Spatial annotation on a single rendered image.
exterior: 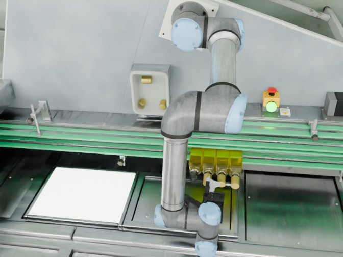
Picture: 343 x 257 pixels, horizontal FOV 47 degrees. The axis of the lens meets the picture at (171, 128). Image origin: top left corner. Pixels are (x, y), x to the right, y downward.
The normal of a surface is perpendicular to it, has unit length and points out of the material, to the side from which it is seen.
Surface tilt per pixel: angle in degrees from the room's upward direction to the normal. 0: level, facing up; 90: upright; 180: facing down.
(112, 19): 0
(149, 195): 90
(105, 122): 90
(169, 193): 16
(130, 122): 90
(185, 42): 6
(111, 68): 0
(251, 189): 90
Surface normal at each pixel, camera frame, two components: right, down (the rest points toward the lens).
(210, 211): 0.03, -0.82
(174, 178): -0.01, 0.41
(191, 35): -0.23, 0.50
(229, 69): 0.39, -0.61
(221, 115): -0.10, 0.22
